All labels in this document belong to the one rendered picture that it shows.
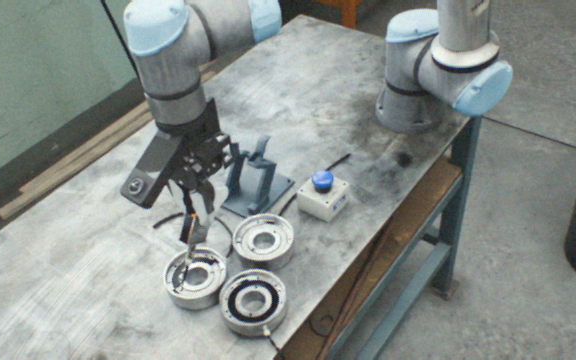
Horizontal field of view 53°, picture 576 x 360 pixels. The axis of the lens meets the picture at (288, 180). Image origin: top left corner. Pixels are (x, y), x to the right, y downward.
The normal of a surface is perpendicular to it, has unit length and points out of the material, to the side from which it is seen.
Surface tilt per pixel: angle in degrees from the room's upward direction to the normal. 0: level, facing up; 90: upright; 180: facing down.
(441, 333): 0
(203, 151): 0
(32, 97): 90
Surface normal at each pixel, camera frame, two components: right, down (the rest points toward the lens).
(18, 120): 0.80, 0.36
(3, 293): -0.07, -0.72
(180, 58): 0.53, 0.55
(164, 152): -0.31, -0.34
